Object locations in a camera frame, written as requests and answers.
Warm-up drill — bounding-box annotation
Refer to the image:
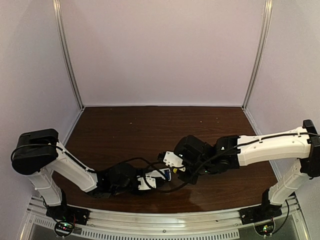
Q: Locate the white remote control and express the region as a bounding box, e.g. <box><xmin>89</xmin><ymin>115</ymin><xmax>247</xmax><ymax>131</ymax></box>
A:
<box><xmin>145</xmin><ymin>168</ymin><xmax>169</xmax><ymax>186</ymax></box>

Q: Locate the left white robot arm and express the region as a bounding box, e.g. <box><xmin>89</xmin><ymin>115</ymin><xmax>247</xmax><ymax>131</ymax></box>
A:
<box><xmin>10</xmin><ymin>128</ymin><xmax>157</xmax><ymax>207</ymax></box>

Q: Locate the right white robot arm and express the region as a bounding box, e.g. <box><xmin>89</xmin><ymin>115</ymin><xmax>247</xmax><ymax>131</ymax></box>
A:
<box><xmin>165</xmin><ymin>119</ymin><xmax>320</xmax><ymax>213</ymax></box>

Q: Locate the blue battery in remote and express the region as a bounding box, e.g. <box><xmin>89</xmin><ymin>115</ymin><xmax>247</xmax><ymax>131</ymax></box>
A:
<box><xmin>161</xmin><ymin>168</ymin><xmax>172</xmax><ymax>182</ymax></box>

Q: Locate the left black camera cable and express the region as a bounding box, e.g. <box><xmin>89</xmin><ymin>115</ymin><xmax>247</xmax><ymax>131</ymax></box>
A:
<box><xmin>89</xmin><ymin>156</ymin><xmax>151</xmax><ymax>176</ymax></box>

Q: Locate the black camera cable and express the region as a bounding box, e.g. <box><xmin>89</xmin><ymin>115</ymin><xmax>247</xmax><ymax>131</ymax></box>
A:
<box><xmin>89</xmin><ymin>156</ymin><xmax>151</xmax><ymax>176</ymax></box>
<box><xmin>143</xmin><ymin>143</ymin><xmax>241</xmax><ymax>193</ymax></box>

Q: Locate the right black camera cable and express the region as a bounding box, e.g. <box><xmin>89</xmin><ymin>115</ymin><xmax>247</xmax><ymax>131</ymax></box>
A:
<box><xmin>143</xmin><ymin>143</ymin><xmax>241</xmax><ymax>193</ymax></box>

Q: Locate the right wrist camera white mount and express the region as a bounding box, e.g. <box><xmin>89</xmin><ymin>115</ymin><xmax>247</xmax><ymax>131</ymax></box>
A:
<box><xmin>157</xmin><ymin>151</ymin><xmax>185</xmax><ymax>170</ymax></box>

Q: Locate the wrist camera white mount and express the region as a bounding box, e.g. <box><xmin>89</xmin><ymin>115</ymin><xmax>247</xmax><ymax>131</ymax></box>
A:
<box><xmin>137</xmin><ymin>176</ymin><xmax>157</xmax><ymax>191</ymax></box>
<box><xmin>157</xmin><ymin>151</ymin><xmax>185</xmax><ymax>170</ymax></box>

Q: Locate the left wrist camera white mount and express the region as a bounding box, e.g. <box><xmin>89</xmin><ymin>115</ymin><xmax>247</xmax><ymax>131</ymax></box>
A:
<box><xmin>137</xmin><ymin>176</ymin><xmax>157</xmax><ymax>191</ymax></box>

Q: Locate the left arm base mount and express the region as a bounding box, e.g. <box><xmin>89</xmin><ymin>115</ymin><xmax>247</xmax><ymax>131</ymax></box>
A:
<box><xmin>46</xmin><ymin>205</ymin><xmax>90</xmax><ymax>238</ymax></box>

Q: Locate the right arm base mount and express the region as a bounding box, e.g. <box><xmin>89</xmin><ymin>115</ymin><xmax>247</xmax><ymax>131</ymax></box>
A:
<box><xmin>238</xmin><ymin>203</ymin><xmax>282</xmax><ymax>238</ymax></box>

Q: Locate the right aluminium frame post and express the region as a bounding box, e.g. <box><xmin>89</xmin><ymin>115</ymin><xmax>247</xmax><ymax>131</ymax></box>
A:
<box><xmin>242</xmin><ymin>0</ymin><xmax>273</xmax><ymax>111</ymax></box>

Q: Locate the aluminium frame post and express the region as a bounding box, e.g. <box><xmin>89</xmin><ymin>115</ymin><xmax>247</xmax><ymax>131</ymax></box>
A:
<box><xmin>242</xmin><ymin>0</ymin><xmax>273</xmax><ymax>111</ymax></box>
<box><xmin>52</xmin><ymin>0</ymin><xmax>85</xmax><ymax>111</ymax></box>

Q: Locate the left aluminium frame post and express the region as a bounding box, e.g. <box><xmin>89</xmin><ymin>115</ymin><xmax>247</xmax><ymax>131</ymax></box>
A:
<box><xmin>52</xmin><ymin>0</ymin><xmax>85</xmax><ymax>111</ymax></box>

